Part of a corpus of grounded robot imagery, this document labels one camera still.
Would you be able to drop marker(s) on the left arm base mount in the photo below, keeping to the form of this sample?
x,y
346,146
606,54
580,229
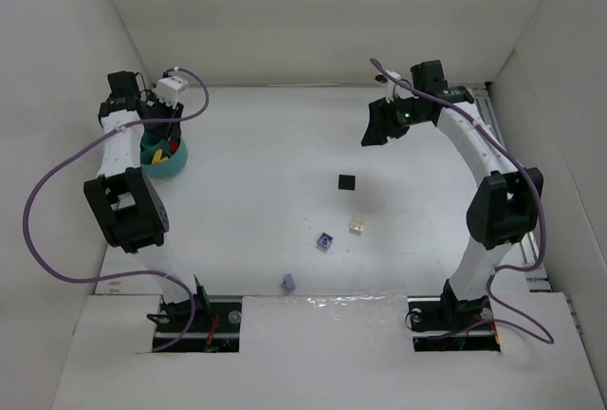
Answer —
x,y
218,332

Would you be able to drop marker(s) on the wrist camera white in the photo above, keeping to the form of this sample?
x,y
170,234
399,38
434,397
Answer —
x,y
168,90
393,85

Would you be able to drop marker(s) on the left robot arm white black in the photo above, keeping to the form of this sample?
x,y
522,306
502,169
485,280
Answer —
x,y
131,214

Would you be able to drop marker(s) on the purple square lego brick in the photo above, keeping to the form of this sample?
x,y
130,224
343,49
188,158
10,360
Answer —
x,y
325,241

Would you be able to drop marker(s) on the red curved lego piece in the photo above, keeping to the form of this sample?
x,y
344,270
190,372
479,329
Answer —
x,y
174,146

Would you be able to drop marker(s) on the black square marker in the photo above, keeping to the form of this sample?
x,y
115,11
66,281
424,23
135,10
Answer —
x,y
347,182

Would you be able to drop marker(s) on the teal round divided container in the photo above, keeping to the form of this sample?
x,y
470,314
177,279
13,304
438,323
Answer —
x,y
170,168

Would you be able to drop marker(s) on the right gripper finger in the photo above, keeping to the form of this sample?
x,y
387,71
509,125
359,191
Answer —
x,y
374,134
397,128

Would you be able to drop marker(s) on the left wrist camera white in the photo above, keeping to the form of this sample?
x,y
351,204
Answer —
x,y
168,90

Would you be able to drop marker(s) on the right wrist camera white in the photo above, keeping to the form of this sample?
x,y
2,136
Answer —
x,y
393,85

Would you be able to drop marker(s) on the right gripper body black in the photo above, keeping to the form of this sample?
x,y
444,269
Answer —
x,y
384,117

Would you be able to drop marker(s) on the yellow long lego brick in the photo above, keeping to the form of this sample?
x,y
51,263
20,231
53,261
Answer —
x,y
158,157

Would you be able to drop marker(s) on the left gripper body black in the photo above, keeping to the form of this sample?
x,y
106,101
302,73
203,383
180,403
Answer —
x,y
164,114

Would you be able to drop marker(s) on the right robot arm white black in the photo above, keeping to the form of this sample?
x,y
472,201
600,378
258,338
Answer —
x,y
505,207

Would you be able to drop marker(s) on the cream lego brick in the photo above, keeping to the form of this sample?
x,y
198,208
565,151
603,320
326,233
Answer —
x,y
357,224

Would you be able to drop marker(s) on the small lavender lego piece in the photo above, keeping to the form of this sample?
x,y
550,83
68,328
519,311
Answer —
x,y
289,282

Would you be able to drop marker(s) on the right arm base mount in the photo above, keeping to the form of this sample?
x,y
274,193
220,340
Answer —
x,y
440,325

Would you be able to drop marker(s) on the aluminium rail right side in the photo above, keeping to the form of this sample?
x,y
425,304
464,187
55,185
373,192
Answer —
x,y
527,250

